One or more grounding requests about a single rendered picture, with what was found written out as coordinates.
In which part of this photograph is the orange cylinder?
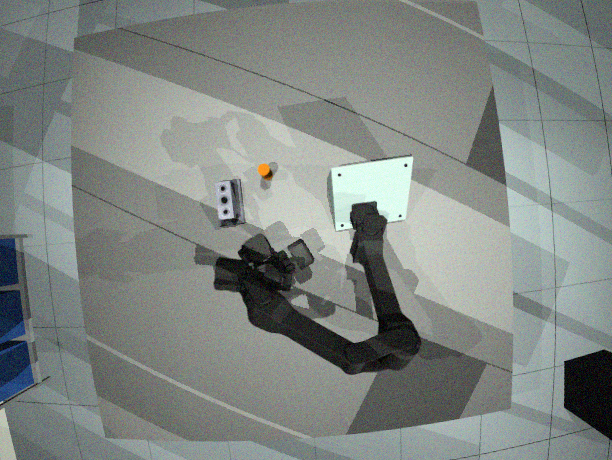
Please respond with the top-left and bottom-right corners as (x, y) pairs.
(258, 164), (273, 180)

